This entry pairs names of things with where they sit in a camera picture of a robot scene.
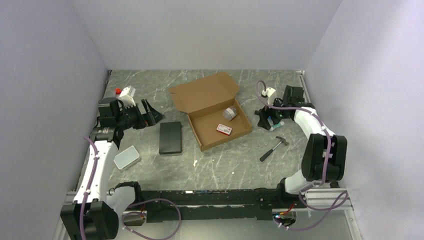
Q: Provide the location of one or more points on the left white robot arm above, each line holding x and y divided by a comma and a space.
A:
93, 214

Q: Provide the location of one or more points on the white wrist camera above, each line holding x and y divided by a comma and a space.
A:
270, 94
126, 95

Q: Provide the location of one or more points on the black handled claw hammer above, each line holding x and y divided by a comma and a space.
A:
282, 141

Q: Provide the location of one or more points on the black rectangular block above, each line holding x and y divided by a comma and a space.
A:
170, 138

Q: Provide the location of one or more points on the small red white card box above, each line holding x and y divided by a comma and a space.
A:
223, 129

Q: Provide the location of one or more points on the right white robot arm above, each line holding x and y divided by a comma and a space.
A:
324, 158

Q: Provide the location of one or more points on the white green glue stick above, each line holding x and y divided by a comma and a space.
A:
276, 126

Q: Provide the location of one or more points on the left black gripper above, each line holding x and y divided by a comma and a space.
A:
151, 117

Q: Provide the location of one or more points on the black square box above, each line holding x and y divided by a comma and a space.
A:
293, 94

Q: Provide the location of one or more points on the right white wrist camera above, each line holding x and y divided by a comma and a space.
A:
270, 94

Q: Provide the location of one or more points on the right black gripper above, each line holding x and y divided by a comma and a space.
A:
264, 114

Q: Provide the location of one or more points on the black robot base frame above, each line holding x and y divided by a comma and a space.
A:
171, 205

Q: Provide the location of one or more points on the silver metal tin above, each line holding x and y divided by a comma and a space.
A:
126, 157

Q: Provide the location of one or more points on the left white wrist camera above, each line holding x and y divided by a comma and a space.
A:
126, 95

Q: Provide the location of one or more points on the brown cardboard box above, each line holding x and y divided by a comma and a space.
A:
203, 100

